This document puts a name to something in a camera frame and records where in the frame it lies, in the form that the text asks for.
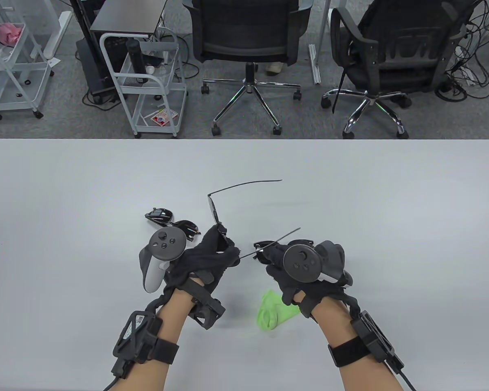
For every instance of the person's right hand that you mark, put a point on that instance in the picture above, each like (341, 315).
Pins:
(309, 293)

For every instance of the person's left hand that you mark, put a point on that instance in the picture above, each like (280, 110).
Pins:
(203, 260)

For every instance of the green microfibre cloth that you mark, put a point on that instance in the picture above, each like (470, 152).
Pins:
(275, 309)

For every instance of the black square sunglasses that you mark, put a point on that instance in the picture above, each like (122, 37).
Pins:
(215, 211)

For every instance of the black sunglasses thin temples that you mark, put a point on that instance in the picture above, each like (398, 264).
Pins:
(261, 246)

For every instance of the black aviator sunglasses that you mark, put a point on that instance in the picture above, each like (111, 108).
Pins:
(163, 215)

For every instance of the person's left forearm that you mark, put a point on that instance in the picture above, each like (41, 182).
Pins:
(167, 334)

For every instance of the person's right forearm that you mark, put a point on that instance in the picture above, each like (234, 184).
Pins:
(342, 330)

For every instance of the black caged tracker white label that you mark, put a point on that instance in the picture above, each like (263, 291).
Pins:
(134, 334)

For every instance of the red white packet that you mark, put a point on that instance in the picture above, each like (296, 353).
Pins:
(163, 118)

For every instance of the small black device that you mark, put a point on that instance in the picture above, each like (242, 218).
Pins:
(155, 60)

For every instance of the black cylindrical bottle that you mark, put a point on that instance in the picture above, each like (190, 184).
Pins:
(136, 57)

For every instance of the black computer tower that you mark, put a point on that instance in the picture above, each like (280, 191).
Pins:
(93, 69)

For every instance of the black mesh office chair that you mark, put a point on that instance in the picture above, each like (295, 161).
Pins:
(244, 40)
(391, 77)

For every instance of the white desk leg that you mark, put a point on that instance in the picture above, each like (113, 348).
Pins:
(314, 65)
(57, 36)

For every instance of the white paper tag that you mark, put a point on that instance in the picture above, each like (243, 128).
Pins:
(53, 62)

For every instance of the dark brown side table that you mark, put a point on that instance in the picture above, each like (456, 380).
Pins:
(126, 16)

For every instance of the white metal shelf cart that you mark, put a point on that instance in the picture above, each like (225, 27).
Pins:
(8, 87)

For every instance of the white power strip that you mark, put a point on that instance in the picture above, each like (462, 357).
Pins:
(466, 75)

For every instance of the pink cloth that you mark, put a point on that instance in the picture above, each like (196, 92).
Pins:
(6, 32)

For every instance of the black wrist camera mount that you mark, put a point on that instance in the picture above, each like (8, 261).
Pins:
(205, 313)
(307, 305)

